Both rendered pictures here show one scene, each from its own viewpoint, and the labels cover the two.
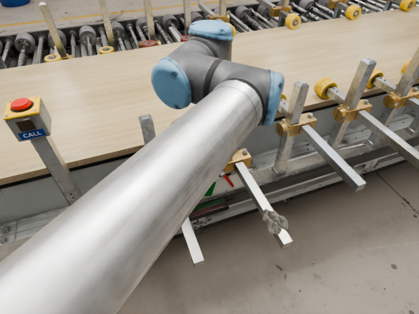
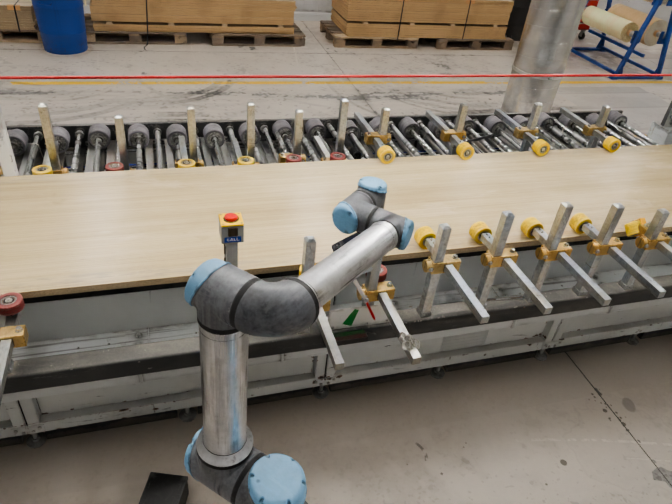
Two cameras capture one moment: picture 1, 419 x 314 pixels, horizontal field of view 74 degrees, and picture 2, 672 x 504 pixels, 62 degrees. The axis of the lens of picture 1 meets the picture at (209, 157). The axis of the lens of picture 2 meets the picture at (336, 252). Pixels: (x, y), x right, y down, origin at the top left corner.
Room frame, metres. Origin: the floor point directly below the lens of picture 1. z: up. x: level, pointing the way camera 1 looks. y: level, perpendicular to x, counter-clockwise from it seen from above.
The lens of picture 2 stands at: (-0.92, 0.08, 2.19)
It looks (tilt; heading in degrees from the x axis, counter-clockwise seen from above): 36 degrees down; 0
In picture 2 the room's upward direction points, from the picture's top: 7 degrees clockwise
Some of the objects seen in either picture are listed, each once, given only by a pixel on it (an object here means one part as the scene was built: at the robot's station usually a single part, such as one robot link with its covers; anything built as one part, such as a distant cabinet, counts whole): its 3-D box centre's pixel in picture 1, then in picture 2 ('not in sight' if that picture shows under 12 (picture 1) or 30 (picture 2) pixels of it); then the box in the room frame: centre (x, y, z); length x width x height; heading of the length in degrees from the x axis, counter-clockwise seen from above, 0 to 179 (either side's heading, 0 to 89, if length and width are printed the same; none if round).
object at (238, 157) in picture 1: (231, 161); (375, 291); (0.70, -0.08, 0.85); 0.14 x 0.06 x 0.05; 110
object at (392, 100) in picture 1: (401, 98); (553, 252); (0.96, -0.78, 0.95); 0.14 x 0.06 x 0.05; 110
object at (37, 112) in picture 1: (30, 119); (231, 228); (0.51, 0.42, 1.18); 0.07 x 0.07 x 0.08; 20
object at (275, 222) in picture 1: (275, 218); (409, 339); (0.44, -0.20, 0.87); 0.09 x 0.07 x 0.02; 20
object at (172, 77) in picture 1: (189, 75); (355, 213); (0.48, 0.04, 1.32); 0.12 x 0.12 x 0.09; 63
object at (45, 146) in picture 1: (68, 188); (231, 291); (0.51, 0.42, 0.93); 0.05 x 0.05 x 0.45; 20
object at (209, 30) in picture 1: (210, 53); (370, 198); (0.58, 0.00, 1.31); 0.10 x 0.09 x 0.12; 153
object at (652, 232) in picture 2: not in sight; (640, 256); (1.13, -1.23, 0.87); 0.04 x 0.04 x 0.48; 20
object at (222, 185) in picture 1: (219, 186); (361, 316); (0.66, -0.04, 0.75); 0.26 x 0.01 x 0.10; 110
